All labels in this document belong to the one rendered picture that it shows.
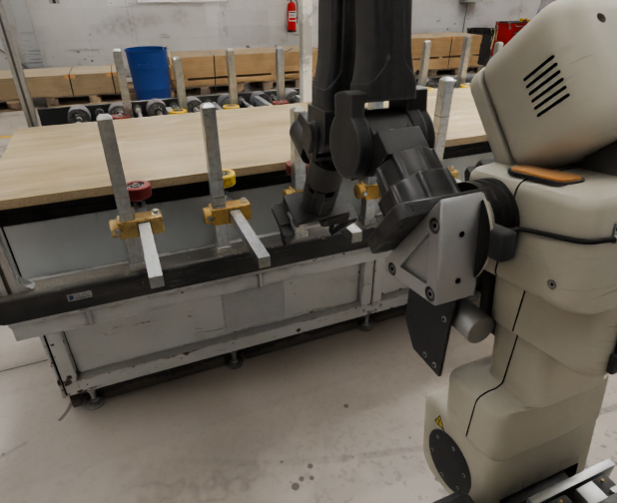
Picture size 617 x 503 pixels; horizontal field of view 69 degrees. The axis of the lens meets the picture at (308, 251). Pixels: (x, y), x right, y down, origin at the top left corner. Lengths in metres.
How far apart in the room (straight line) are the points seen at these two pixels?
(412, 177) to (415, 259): 0.09
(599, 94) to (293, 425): 1.52
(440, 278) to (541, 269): 0.11
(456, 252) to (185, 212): 1.20
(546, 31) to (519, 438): 0.52
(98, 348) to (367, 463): 1.04
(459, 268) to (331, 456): 1.31
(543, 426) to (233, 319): 1.33
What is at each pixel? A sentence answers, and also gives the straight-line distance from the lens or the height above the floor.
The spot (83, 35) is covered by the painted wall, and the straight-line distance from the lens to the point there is 8.37.
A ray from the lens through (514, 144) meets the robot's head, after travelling 0.56.
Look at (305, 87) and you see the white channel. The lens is 2.36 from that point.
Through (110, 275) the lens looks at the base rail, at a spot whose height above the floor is 0.70.
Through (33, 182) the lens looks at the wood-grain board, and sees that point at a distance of 1.57.
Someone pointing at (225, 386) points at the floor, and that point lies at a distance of 1.94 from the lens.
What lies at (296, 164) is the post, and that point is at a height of 0.95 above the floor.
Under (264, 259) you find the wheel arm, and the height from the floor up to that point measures 0.83.
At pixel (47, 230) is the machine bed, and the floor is 0.77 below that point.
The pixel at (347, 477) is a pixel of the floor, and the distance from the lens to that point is 1.67.
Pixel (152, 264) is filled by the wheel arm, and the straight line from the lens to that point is 1.10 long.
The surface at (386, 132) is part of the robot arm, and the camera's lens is 0.51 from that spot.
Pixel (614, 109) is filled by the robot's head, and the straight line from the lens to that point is 0.51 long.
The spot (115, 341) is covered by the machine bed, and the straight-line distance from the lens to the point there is 1.84.
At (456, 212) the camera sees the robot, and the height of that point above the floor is 1.22.
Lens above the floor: 1.40
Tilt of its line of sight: 30 degrees down
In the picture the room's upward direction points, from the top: straight up
